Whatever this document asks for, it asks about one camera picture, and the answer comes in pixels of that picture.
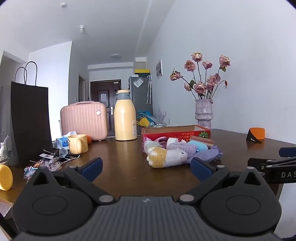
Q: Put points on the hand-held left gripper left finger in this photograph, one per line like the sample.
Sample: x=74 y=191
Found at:
x=93 y=168

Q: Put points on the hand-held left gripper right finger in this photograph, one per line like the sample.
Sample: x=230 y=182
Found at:
x=200 y=169

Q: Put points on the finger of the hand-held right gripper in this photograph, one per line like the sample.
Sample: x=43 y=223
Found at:
x=256 y=163
x=288 y=153

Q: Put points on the purple knit cloth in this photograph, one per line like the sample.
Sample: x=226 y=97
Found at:
x=208 y=154

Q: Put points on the blue plush toy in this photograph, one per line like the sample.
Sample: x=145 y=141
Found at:
x=198 y=146

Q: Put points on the pink brown layered sponge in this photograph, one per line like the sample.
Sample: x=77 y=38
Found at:
x=203 y=140

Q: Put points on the yellow white alpaca plush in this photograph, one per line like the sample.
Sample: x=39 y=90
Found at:
x=171 y=157

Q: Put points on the red cardboard box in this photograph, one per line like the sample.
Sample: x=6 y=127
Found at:
x=175 y=134

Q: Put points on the orange tangerine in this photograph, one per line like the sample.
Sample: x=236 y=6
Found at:
x=89 y=139

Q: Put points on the yellow mug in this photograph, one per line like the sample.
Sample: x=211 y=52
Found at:
x=77 y=143

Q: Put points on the orange black wedge holder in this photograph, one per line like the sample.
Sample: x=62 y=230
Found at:
x=257 y=133

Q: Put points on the scattered foil packets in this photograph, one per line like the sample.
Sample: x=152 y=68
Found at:
x=62 y=154

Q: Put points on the white round sponge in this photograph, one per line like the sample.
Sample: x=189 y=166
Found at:
x=172 y=140

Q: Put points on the open blue tissue pack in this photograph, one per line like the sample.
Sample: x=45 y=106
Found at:
x=62 y=141

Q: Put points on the pink suitcase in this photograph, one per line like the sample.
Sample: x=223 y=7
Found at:
x=83 y=120

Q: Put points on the pile of candy wrappers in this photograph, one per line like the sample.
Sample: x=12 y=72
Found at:
x=44 y=165

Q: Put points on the lilac ceramic vase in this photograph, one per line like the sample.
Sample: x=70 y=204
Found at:
x=203 y=113

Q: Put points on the yellow thermos jug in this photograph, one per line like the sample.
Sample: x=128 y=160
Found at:
x=124 y=118

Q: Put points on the clear plastic container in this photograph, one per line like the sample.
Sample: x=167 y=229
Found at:
x=158 y=125

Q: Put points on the yellow plastic item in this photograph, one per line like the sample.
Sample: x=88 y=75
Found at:
x=143 y=122

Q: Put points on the pale dried twigs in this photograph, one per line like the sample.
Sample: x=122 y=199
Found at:
x=160 y=114

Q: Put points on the dark brown door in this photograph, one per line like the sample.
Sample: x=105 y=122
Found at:
x=103 y=92

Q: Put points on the black paper bag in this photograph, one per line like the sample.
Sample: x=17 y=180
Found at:
x=30 y=120

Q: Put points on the dried pink roses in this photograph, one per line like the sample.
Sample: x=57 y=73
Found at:
x=200 y=87

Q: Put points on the grey refrigerator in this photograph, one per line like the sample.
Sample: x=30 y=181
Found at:
x=141 y=97

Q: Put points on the yellow round lid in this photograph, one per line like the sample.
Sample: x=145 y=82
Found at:
x=5 y=177

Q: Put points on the clear glass cup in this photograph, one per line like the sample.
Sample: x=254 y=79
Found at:
x=3 y=155

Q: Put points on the white straw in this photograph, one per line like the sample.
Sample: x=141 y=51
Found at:
x=6 y=140

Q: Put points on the white umbrella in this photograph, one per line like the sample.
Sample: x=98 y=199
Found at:
x=149 y=90

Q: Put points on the paper note on refrigerator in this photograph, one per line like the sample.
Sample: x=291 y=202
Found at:
x=138 y=83

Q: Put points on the yellow box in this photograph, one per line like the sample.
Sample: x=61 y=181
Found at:
x=141 y=71

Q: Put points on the round ceiling lamp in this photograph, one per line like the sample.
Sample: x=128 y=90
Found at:
x=116 y=55

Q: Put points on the white ceiling fixture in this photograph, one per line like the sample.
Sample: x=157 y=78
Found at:
x=81 y=29

